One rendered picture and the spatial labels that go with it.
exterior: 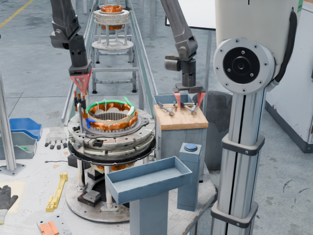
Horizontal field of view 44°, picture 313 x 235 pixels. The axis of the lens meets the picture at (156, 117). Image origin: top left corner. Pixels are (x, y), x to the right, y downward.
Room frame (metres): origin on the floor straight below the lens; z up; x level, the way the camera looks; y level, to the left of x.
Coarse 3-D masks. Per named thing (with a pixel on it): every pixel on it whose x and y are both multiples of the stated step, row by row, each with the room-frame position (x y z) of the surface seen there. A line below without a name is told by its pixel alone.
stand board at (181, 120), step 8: (160, 112) 1.45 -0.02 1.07; (176, 112) 1.45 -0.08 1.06; (184, 112) 1.46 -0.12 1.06; (200, 112) 1.46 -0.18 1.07; (160, 120) 1.38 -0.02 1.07; (168, 120) 1.38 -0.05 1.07; (176, 120) 1.38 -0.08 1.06; (184, 120) 1.38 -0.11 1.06; (192, 120) 1.38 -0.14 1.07; (200, 120) 1.38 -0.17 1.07; (160, 128) 1.34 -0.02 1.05; (168, 128) 1.34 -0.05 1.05; (176, 128) 1.35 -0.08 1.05; (184, 128) 1.35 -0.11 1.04; (192, 128) 1.36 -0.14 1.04
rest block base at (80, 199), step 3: (84, 192) 1.24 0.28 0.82; (87, 192) 1.24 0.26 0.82; (81, 195) 1.22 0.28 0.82; (78, 198) 1.20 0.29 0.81; (81, 198) 1.20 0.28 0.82; (81, 201) 1.19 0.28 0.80; (84, 201) 1.19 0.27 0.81; (87, 201) 1.18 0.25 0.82; (90, 201) 1.18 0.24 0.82; (96, 201) 1.18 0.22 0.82; (99, 201) 1.19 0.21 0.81; (87, 204) 1.18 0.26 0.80; (90, 204) 1.17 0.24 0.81; (93, 204) 1.16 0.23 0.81; (96, 204) 1.18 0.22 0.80
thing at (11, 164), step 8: (0, 72) 1.45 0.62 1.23; (0, 80) 1.44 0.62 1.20; (0, 88) 1.44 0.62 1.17; (0, 96) 1.43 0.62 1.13; (0, 104) 1.43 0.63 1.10; (0, 112) 1.43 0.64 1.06; (0, 120) 1.43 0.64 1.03; (8, 120) 1.45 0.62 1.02; (0, 128) 1.43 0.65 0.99; (8, 128) 1.44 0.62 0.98; (8, 136) 1.43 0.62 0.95; (8, 144) 1.43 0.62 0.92; (8, 152) 1.43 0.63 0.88; (8, 160) 1.43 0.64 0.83; (8, 168) 1.43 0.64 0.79
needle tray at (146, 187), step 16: (160, 160) 1.08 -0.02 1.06; (176, 160) 1.09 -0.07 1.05; (112, 176) 1.00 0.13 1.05; (128, 176) 1.02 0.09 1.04; (144, 176) 1.04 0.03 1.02; (160, 176) 1.04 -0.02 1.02; (176, 176) 0.99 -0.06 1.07; (112, 192) 0.94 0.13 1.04; (128, 192) 0.91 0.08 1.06; (144, 192) 0.94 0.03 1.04; (160, 192) 0.96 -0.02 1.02; (144, 208) 0.95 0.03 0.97; (160, 208) 0.98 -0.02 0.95; (144, 224) 0.95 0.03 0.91; (160, 224) 0.98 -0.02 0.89
